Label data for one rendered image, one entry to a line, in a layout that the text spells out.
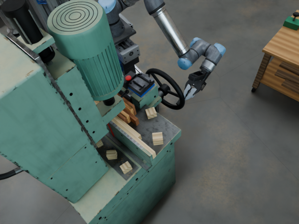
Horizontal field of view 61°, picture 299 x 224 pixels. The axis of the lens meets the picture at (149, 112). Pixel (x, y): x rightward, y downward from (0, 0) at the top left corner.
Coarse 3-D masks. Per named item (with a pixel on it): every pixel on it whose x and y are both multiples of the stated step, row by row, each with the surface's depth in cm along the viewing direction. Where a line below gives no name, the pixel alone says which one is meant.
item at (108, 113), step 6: (114, 96) 111; (102, 102) 110; (114, 102) 110; (120, 102) 110; (102, 108) 108; (108, 108) 108; (114, 108) 109; (120, 108) 113; (102, 114) 107; (108, 114) 108; (114, 114) 112; (108, 120) 111
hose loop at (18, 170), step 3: (15, 168) 108; (18, 168) 108; (12, 171) 107; (15, 171) 107; (18, 171) 108; (21, 171) 109; (0, 174) 104; (3, 174) 104; (6, 174) 105; (9, 174) 106; (12, 174) 107; (15, 174) 108; (0, 177) 103; (3, 177) 104; (6, 177) 105
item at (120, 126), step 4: (96, 104) 125; (112, 120) 119; (116, 120) 119; (116, 124) 117; (120, 124) 117; (124, 128) 116; (128, 132) 114; (132, 136) 113; (136, 136) 113; (136, 140) 112; (140, 140) 112; (140, 144) 111; (144, 144) 110; (148, 148) 109; (152, 152) 108
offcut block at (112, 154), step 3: (108, 150) 123; (111, 150) 122; (114, 150) 122; (108, 153) 122; (111, 153) 122; (114, 153) 121; (108, 156) 121; (111, 156) 122; (114, 156) 122; (108, 159) 124; (111, 159) 124
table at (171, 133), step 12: (144, 108) 127; (144, 120) 123; (156, 120) 122; (168, 120) 122; (144, 132) 119; (168, 132) 118; (180, 132) 120; (168, 144) 116; (144, 156) 113; (156, 156) 113
